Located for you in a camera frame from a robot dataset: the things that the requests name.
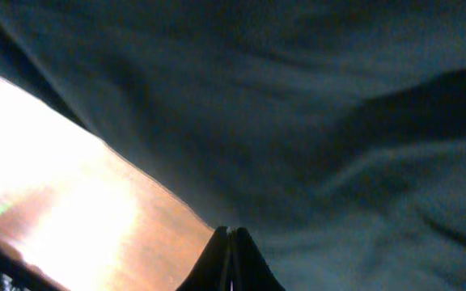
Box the black trousers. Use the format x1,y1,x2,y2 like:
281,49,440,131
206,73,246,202
0,0,466,290

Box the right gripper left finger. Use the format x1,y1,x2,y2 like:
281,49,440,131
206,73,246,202
176,226,231,291

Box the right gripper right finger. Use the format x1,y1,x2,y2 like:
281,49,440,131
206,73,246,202
231,228,285,291

